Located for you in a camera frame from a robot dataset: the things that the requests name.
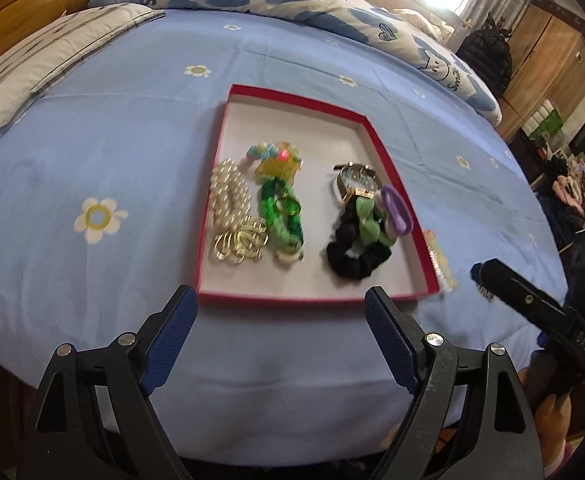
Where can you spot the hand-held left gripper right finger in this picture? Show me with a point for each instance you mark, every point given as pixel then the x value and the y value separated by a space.
pixel 392 340

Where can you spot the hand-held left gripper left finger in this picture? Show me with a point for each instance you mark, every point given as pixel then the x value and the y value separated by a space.
pixel 172 340

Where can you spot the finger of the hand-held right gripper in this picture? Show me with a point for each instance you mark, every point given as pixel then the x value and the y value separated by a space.
pixel 514 290

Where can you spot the black scrunchie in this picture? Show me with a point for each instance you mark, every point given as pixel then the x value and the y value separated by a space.
pixel 347 260

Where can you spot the green fabric scrunchie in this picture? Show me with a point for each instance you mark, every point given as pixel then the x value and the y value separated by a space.
pixel 367 230

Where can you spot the round dial wristwatch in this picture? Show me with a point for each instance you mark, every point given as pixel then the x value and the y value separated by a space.
pixel 355 180

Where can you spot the red shallow box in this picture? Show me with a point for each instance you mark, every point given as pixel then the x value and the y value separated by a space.
pixel 292 125

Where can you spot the person's right forearm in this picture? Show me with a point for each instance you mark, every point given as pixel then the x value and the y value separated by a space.
pixel 559 460

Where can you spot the person's right hand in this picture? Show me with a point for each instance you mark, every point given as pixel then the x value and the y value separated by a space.
pixel 547 410

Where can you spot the pearl trimmed hair clip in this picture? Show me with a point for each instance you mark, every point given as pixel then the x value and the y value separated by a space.
pixel 440 265

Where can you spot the green storage bin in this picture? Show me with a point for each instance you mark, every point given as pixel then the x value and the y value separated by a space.
pixel 547 122

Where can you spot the blue floral bed sheet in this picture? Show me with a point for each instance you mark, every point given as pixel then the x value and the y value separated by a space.
pixel 122 135

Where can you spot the black puffy jacket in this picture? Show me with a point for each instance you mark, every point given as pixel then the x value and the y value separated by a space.
pixel 487 55

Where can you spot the wooden wardrobe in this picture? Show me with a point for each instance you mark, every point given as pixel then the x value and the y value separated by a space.
pixel 547 50

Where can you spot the white striped pillow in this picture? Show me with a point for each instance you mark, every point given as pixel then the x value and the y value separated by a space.
pixel 47 50

